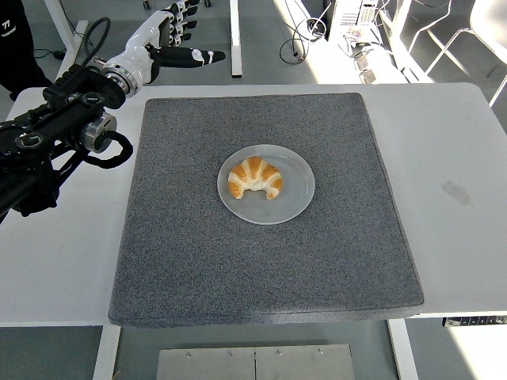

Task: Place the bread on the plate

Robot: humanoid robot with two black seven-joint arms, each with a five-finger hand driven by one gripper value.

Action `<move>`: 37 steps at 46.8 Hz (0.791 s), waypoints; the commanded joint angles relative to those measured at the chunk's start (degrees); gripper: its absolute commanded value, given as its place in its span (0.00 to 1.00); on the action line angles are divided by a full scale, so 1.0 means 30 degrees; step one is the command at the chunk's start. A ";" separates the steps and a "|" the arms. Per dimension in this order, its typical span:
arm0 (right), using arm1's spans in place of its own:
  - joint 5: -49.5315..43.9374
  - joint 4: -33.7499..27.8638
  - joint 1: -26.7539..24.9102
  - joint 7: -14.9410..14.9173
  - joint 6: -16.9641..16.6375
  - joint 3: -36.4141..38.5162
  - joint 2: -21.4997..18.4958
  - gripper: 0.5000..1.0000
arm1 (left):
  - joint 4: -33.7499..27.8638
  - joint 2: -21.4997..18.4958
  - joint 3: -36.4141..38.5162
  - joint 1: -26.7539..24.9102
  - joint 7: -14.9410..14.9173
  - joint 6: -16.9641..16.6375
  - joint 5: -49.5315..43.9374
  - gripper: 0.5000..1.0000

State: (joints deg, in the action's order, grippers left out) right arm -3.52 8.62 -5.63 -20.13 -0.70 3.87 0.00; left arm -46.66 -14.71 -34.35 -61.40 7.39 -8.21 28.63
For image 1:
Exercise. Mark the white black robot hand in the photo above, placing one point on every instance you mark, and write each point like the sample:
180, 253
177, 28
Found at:
140, 51

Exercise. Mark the golden croissant bread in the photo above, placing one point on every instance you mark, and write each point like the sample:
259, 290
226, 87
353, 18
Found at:
253, 174

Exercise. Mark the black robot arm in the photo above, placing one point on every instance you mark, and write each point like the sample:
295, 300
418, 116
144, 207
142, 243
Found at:
39, 122

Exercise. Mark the pale grey round plate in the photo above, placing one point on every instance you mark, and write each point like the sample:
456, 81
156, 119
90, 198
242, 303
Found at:
293, 198

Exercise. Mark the grey metal plate with screws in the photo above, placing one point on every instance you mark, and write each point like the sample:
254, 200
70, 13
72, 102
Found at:
253, 364

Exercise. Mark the white T-foot desk leg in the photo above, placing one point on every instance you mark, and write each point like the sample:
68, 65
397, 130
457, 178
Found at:
69, 39

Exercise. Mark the white background desk leg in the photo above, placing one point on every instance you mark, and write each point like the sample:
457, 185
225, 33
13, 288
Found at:
236, 39

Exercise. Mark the person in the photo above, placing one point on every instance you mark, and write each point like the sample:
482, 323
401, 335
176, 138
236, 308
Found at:
16, 43

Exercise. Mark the white computer tower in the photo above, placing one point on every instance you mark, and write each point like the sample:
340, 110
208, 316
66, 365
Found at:
348, 17

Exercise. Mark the white power strip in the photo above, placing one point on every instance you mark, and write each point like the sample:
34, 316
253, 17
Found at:
370, 65

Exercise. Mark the grey speckled table mat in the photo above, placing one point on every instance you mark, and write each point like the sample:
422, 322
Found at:
261, 261

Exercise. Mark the white table leg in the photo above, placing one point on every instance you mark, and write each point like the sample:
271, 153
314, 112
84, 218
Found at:
403, 352
106, 352

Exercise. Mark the table height control panel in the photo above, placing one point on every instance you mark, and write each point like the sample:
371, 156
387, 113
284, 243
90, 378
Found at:
475, 321

